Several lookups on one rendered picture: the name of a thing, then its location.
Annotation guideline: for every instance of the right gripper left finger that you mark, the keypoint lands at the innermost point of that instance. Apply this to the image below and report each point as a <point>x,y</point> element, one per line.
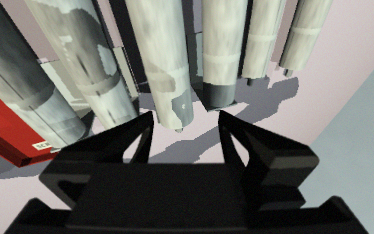
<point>109,146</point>

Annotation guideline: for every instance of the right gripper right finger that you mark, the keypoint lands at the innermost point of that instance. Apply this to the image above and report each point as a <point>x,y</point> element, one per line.
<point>275,161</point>

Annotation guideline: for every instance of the red scrap tray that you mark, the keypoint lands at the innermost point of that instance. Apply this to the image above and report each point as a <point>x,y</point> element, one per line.
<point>19,143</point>

